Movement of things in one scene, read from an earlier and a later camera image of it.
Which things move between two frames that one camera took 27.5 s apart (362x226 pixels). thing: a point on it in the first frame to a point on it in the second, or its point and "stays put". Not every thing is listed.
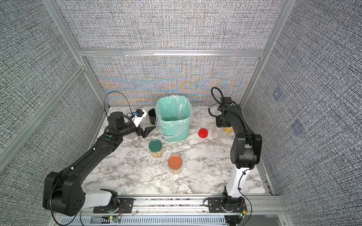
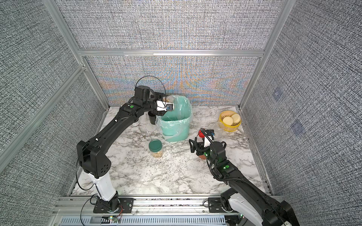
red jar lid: x=202 y=133 stays put
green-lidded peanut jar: x=155 y=147 stays put
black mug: x=152 y=116 stays put
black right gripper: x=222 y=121 to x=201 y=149
